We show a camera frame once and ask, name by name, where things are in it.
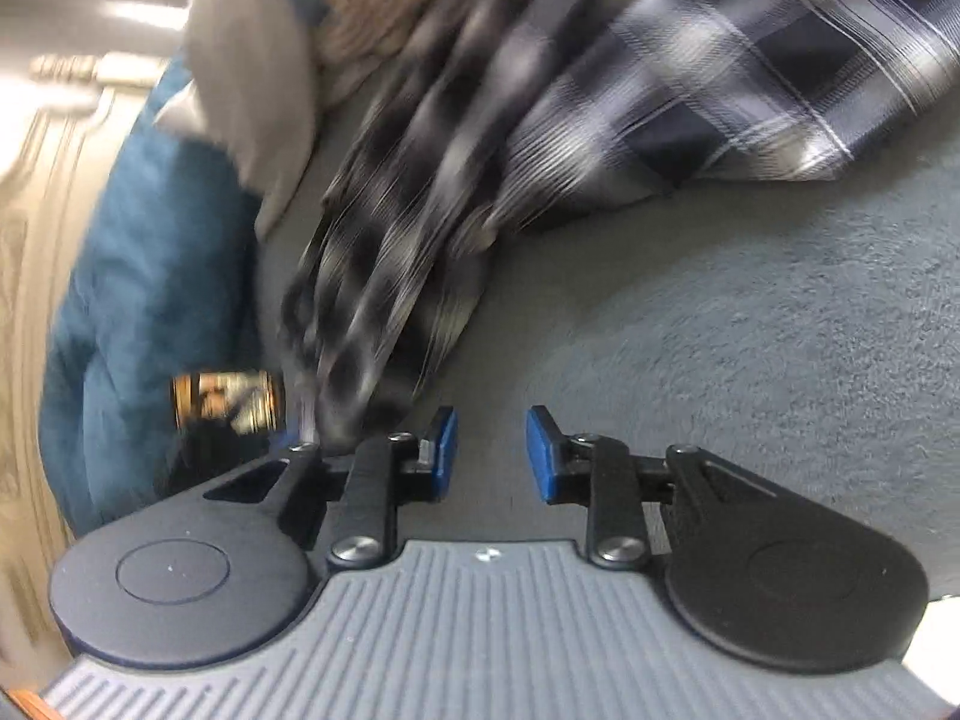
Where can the cream carved headboard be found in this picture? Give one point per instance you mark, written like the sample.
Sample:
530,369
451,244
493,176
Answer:
45,240

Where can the white smooth cloth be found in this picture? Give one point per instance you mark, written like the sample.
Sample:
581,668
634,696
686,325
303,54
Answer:
247,90

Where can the black white plaid shirt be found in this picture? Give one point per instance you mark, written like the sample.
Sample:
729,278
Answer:
637,90

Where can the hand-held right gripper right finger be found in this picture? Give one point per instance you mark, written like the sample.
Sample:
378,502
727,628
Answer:
541,456

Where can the beige houndstooth sweater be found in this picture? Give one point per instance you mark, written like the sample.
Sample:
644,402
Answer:
375,22

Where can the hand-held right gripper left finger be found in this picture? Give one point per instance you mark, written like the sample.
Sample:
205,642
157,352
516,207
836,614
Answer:
444,456

